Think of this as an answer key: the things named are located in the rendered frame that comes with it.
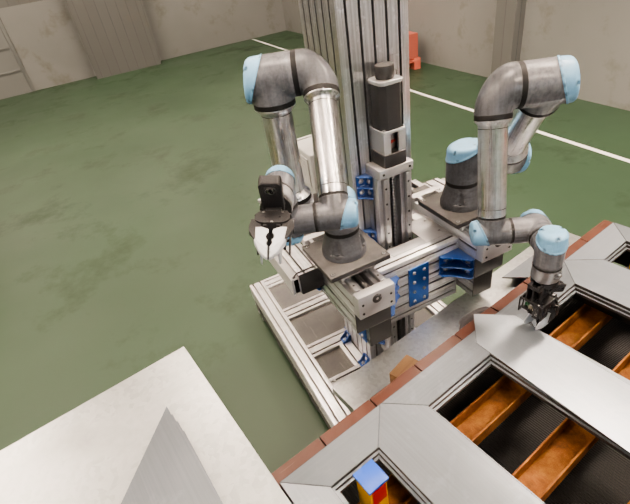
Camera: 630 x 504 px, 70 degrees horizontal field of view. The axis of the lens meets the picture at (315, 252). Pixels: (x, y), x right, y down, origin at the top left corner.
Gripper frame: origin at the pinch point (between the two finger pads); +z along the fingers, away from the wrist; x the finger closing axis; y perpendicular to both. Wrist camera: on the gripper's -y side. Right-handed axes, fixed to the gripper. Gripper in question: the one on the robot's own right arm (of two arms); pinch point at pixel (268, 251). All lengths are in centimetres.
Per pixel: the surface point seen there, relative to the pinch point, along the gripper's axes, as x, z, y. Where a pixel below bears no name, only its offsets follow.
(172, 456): 21.7, 15.8, 41.5
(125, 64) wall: 410, -989, 191
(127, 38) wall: 396, -999, 140
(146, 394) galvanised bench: 34, -3, 46
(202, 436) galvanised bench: 16.7, 10.2, 43.2
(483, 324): -62, -34, 53
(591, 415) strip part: -77, 1, 51
